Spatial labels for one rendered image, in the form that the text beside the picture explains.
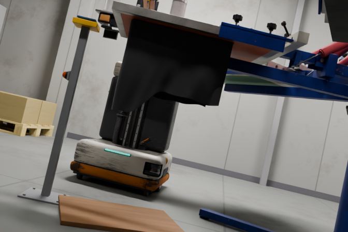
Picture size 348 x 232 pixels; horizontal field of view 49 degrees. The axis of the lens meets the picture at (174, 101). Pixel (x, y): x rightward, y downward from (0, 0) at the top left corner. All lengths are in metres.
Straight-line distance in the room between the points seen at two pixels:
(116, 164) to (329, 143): 3.41
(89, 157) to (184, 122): 2.73
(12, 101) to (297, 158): 3.61
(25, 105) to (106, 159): 2.19
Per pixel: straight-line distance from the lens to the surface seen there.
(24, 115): 4.73
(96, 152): 2.72
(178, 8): 2.52
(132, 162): 2.66
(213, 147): 5.27
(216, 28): 1.75
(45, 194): 2.17
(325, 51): 2.11
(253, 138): 5.28
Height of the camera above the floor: 0.52
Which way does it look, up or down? 3 degrees up
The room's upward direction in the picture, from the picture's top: 13 degrees clockwise
